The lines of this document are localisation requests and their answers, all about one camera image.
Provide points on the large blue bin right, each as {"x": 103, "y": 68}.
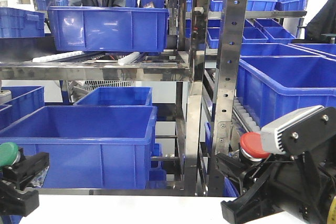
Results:
{"x": 270, "y": 87}

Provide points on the blue bin far left upper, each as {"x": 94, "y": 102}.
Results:
{"x": 17, "y": 23}

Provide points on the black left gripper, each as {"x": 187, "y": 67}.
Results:
{"x": 30, "y": 171}

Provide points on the large blue bin lower left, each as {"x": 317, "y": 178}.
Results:
{"x": 99, "y": 147}

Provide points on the blue bin behind lower left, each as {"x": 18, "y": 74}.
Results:
{"x": 109, "y": 96}

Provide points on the large blue bin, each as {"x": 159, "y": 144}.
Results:
{"x": 99, "y": 147}
{"x": 270, "y": 87}

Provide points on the blue bin upper shelf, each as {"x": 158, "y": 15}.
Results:
{"x": 112, "y": 29}

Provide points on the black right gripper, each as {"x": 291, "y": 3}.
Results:
{"x": 303, "y": 186}

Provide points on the blue bin far left lower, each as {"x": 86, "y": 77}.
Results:
{"x": 24, "y": 100}

